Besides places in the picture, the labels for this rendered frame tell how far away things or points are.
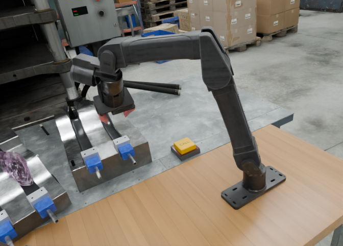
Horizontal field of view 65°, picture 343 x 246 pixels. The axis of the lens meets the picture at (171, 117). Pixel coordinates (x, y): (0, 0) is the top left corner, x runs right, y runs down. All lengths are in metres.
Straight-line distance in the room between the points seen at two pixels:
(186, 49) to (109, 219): 0.51
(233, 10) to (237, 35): 0.40
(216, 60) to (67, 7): 1.15
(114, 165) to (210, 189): 0.32
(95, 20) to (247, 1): 3.38
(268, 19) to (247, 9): 0.62
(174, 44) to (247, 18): 4.16
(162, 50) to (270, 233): 0.51
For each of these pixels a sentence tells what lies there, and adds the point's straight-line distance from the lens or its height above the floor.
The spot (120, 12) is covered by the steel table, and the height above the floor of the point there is 0.89.
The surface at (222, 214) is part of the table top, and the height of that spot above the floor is 0.80.
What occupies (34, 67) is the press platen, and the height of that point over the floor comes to 1.03.
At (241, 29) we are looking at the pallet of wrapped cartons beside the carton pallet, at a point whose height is 0.37.
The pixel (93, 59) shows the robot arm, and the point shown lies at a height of 1.22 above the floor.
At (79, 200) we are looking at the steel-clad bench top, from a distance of 0.92.
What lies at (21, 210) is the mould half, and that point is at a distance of 0.90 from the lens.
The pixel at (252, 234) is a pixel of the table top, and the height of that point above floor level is 0.80.
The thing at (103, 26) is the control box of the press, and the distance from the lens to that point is 1.66.
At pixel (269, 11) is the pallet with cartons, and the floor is 0.52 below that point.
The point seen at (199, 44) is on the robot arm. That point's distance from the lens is 0.58.
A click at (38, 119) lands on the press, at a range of 1.59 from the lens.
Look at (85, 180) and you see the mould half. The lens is 0.92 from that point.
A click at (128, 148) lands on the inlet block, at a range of 0.88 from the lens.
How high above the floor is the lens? 1.39
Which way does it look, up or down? 29 degrees down
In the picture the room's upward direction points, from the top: 9 degrees counter-clockwise
